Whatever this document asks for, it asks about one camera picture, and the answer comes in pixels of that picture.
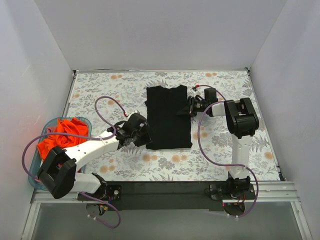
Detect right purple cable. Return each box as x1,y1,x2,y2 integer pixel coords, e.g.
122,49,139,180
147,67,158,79
192,84,259,219

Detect black t shirt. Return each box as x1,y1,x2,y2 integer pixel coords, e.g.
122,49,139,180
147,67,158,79
145,85,193,150

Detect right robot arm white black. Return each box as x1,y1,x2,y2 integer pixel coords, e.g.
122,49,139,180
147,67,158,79
177,85,260,199

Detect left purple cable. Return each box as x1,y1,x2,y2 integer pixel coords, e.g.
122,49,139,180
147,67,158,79
21,96,128,229

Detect aluminium frame rail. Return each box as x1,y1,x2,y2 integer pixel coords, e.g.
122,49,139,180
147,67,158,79
21,181,312,240

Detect orange t shirt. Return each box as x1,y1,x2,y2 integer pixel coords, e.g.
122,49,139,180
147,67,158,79
37,117,89,161

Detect floral patterned table mat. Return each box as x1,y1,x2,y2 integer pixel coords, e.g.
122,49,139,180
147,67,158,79
65,70,281,183

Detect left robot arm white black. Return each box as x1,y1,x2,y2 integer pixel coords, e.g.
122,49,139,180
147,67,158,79
37,112,151,200

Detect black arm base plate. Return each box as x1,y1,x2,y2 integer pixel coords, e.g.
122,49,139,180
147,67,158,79
77,180,258,212

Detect teal plastic laundry basket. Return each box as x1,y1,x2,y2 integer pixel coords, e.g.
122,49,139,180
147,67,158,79
28,116,92,191

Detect purple cable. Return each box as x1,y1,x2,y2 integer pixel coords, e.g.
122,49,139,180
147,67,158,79
21,96,128,229
192,84,259,219

